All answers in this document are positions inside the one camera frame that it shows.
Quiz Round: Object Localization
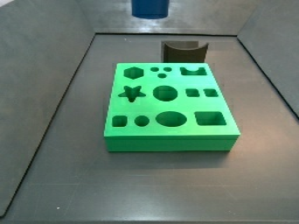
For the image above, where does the green shape sorter block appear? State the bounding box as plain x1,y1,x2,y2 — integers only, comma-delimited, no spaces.
104,63,240,152

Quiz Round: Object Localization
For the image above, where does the blue oval cylinder object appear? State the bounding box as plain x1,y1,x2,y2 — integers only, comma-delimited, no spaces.
130,0,169,19

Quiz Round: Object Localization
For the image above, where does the dark curved holder piece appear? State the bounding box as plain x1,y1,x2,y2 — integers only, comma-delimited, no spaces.
161,40,209,63

